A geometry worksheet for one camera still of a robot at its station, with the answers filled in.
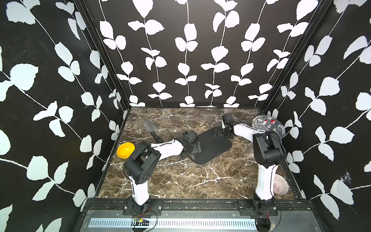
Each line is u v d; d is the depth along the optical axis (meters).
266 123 0.90
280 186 0.80
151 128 1.28
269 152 0.55
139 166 0.48
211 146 0.98
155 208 0.74
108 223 0.70
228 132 0.78
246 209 0.73
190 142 0.73
